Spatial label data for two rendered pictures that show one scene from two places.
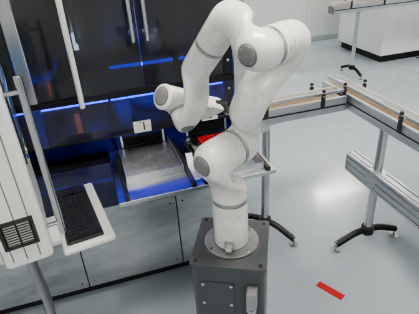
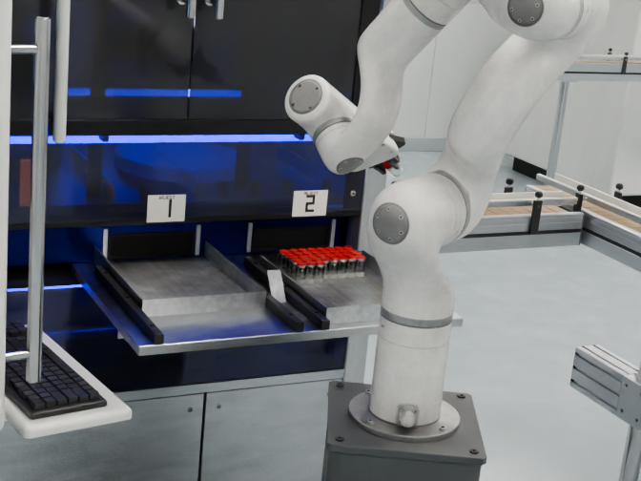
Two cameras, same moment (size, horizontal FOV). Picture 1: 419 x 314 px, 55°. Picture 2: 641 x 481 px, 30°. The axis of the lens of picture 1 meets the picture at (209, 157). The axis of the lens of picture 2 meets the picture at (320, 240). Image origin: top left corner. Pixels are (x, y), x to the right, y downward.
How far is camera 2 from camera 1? 0.86 m
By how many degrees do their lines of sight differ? 17
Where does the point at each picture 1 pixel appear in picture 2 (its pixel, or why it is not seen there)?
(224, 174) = (433, 240)
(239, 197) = (443, 304)
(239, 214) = (437, 343)
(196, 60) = (400, 27)
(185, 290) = not seen: outside the picture
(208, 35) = not seen: outside the picture
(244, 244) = (435, 418)
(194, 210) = (241, 438)
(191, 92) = (376, 88)
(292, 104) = not seen: hidden behind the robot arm
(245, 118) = (488, 132)
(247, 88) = (501, 75)
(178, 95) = (338, 99)
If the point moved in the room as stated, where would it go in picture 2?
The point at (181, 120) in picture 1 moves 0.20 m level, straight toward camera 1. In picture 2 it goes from (344, 143) to (381, 174)
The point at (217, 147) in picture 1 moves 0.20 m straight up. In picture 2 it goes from (423, 189) to (439, 59)
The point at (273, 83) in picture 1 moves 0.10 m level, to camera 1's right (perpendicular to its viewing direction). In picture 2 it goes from (544, 73) to (607, 77)
